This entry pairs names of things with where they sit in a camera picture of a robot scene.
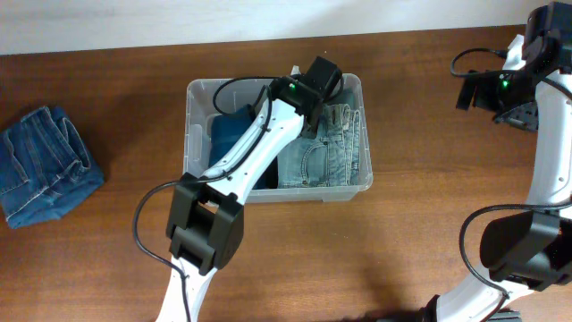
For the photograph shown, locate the light blue jeans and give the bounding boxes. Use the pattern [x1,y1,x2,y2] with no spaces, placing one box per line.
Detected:
[278,89,361,189]

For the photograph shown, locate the teal blue garment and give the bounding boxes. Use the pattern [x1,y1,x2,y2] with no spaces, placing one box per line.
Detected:
[208,105,261,190]

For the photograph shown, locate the dark blue jeans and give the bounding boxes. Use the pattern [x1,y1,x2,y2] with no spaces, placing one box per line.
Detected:
[1,106,105,229]

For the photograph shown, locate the large black garment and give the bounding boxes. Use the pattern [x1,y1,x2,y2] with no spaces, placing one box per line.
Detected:
[258,157,279,190]

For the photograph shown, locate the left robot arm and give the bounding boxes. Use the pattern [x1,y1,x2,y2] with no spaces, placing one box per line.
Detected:
[157,56,343,321]

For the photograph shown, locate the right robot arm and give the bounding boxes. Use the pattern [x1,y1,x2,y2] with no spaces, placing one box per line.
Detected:
[413,2,571,321]

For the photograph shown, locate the clear plastic storage container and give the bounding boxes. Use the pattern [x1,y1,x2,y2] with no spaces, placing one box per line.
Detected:
[183,73,374,203]

